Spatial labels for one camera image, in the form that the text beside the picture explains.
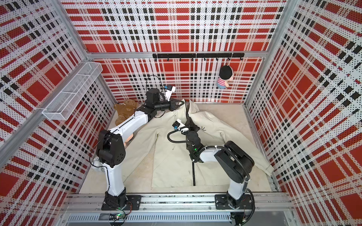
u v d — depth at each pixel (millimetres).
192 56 893
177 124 740
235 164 475
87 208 733
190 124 784
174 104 786
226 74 932
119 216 692
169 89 766
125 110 1069
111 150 523
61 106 691
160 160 887
